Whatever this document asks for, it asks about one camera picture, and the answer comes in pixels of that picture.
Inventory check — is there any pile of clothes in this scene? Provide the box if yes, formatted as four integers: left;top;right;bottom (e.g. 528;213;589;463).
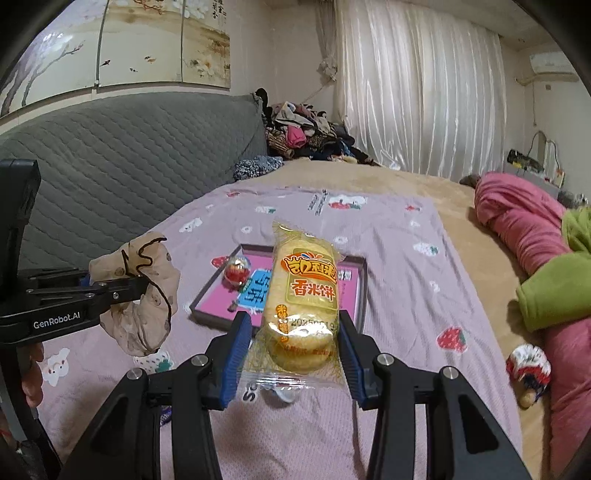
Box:
263;88;384;167

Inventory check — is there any beige bed sheet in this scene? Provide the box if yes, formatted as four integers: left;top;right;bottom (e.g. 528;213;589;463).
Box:
272;159;555;480

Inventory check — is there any rice cracker packet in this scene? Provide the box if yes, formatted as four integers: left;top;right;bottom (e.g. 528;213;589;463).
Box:
238;220;347;402

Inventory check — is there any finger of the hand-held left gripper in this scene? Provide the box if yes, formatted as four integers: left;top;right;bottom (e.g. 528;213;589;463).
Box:
21;267;127;292
28;276;155;319

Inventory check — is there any beige cloth hair scrunchie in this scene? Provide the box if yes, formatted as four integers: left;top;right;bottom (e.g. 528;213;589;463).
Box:
89;233;182;357

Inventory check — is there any blue knitted cloth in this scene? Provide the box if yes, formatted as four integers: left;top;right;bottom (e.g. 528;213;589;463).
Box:
232;155;283;182

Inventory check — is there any white air conditioner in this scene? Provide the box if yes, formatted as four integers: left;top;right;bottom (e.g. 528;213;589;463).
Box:
516;51;580;85

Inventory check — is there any foil-wrapped toy egg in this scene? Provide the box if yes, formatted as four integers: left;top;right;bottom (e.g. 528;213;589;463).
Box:
223;255;253;291

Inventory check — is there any person's left hand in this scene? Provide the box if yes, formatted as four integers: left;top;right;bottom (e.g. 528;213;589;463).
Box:
21;344;45;408

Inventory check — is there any white arched mirror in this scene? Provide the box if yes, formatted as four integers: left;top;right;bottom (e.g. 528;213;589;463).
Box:
526;130;560;185

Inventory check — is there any white dressing desk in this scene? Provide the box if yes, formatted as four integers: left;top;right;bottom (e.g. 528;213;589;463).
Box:
508;166;573;199

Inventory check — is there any white curtain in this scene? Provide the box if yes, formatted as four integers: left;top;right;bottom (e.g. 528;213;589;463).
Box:
318;0;509;183

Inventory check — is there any pink quilt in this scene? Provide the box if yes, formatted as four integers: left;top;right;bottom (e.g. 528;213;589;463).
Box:
475;172;591;462

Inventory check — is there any pink book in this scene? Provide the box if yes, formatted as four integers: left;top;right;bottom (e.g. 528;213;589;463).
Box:
198;249;361;328

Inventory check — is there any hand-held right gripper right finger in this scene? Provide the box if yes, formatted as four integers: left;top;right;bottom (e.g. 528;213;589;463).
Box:
339;310;532;480

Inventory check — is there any green fleece blanket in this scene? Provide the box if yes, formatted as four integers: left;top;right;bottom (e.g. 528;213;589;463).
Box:
516;208;591;332

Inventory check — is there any grey quilted headboard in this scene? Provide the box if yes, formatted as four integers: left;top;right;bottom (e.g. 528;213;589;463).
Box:
0;95;269;278

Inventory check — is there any dark shallow box tray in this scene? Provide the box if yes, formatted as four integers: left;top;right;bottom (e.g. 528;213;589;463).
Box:
189;244;369;333

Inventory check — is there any purple strawberry printed blanket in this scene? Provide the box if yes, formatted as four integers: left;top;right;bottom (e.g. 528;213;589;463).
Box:
37;185;522;480

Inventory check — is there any floral wall painting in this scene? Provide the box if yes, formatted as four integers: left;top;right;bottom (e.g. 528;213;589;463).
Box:
0;0;232;118

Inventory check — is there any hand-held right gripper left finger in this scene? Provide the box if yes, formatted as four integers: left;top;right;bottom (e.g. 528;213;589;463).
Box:
58;311;254;480

